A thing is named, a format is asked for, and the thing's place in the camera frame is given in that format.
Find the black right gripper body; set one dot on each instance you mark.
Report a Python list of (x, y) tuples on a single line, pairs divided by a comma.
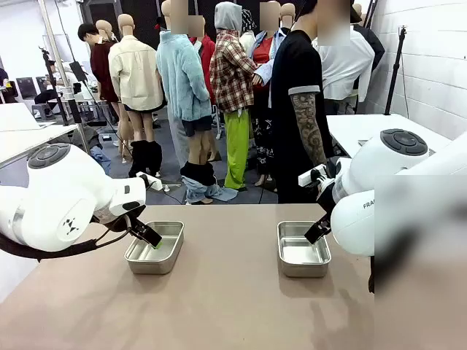
[(326, 200)]

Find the rectangular steel container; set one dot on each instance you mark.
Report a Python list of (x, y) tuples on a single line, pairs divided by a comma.
[(146, 257), (303, 255)]

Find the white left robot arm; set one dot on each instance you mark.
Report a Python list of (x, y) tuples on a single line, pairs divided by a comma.
[(54, 204)]

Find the person's tattooed right forearm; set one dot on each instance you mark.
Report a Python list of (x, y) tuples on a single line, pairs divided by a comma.
[(310, 142)]

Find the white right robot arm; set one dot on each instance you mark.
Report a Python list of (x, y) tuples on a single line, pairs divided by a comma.
[(372, 171)]

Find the white power strip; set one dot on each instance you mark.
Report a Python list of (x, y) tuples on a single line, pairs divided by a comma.
[(151, 182)]

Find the white side table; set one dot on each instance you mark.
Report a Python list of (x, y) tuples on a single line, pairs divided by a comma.
[(350, 131)]

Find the person in black t-shirt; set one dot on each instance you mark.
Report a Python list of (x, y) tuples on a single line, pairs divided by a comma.
[(292, 73)]

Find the mannequin in white shirt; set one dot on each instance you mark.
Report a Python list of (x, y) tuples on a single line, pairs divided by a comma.
[(346, 65)]

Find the black tripod stand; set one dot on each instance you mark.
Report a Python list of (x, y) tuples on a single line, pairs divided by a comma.
[(396, 73)]

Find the mannequin in light blue fleece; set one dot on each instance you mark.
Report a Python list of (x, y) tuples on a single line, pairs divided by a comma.
[(182, 80)]

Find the mannequin in plaid shirt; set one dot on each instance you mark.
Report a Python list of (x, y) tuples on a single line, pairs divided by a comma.
[(231, 73)]

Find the white work table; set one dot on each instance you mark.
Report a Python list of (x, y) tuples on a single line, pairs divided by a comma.
[(22, 131)]

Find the mannequin in cream shirt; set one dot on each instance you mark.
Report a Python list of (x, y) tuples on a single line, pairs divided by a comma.
[(135, 73)]

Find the mannequin in black coat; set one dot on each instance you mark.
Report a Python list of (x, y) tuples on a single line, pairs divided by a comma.
[(376, 43)]

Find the black light stand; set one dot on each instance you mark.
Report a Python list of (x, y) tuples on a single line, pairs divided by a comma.
[(54, 91)]

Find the mannequin in maroon shirt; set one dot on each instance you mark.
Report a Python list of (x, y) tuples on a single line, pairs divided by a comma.
[(104, 69)]

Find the black hanging power adapter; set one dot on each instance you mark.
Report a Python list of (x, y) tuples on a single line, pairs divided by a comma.
[(77, 71)]

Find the mannequin in black jacket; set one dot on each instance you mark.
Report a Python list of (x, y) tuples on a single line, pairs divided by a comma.
[(288, 14)]

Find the mannequin in red jacket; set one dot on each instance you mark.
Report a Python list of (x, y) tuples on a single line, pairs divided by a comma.
[(206, 51)]

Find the mannequin in patterned headscarf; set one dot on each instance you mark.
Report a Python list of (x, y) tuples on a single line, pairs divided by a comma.
[(248, 22)]

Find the black-haired person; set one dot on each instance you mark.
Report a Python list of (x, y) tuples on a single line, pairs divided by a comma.
[(87, 33)]

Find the white slanted pole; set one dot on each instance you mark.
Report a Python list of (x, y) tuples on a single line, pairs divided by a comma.
[(54, 43)]

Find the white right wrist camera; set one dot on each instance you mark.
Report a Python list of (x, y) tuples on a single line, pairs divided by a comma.
[(310, 176)]

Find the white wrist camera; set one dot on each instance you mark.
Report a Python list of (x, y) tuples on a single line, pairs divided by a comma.
[(127, 197), (310, 176)]

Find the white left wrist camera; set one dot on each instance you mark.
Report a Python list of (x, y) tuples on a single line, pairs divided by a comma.
[(127, 197)]

